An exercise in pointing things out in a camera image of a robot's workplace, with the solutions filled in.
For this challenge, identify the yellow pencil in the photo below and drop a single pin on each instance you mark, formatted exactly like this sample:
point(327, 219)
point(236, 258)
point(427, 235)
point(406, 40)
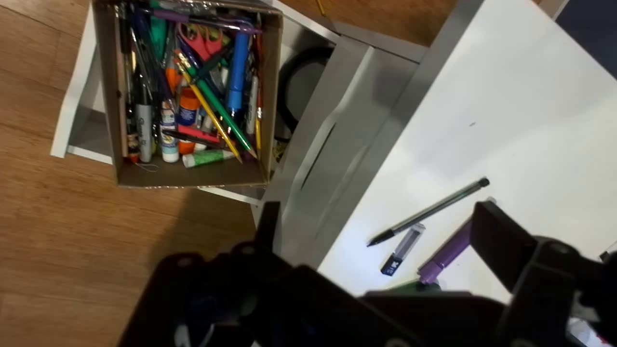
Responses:
point(213, 117)

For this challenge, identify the white open drawer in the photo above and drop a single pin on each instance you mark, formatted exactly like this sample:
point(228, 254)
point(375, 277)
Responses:
point(70, 108)

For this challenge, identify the purple marker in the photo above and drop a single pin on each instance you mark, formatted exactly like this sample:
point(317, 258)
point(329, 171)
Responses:
point(444, 252)

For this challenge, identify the brown cardboard box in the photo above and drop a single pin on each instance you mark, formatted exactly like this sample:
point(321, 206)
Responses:
point(109, 96)

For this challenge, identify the small green object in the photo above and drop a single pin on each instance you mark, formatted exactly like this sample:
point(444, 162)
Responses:
point(412, 285)

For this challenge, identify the grey marker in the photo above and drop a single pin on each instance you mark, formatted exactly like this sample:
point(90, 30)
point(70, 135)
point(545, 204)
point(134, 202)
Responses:
point(146, 131)

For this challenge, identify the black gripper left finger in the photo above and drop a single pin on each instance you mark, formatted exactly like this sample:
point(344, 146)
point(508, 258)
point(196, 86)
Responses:
point(213, 295)

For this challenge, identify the blue marker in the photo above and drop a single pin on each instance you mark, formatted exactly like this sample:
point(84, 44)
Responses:
point(238, 67)

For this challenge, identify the red scissors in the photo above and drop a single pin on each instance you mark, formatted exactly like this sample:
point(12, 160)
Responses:
point(203, 40)

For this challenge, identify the long green pen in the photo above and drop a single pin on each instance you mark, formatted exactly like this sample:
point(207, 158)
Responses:
point(223, 111)

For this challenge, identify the red pen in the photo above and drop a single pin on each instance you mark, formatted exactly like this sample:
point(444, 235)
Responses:
point(194, 133)

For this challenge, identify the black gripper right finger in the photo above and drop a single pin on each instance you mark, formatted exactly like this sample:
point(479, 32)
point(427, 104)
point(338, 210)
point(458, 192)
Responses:
point(552, 289)

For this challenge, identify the orange cap glue stick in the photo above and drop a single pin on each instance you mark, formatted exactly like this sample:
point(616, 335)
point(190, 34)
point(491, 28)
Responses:
point(188, 109)

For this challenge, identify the white drawer cabinet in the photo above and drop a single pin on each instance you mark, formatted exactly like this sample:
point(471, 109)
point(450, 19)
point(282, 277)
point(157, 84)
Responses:
point(348, 146)

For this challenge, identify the white desk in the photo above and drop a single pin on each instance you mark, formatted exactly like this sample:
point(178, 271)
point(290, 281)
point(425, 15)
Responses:
point(514, 115)

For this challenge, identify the small black blue case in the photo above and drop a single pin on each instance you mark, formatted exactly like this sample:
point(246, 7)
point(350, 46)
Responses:
point(404, 248)

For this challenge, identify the thin black pen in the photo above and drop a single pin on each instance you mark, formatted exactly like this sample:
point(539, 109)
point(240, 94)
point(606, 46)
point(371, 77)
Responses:
point(431, 210)

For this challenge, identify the green marker white cap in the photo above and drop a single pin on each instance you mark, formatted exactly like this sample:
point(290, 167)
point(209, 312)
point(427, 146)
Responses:
point(207, 158)

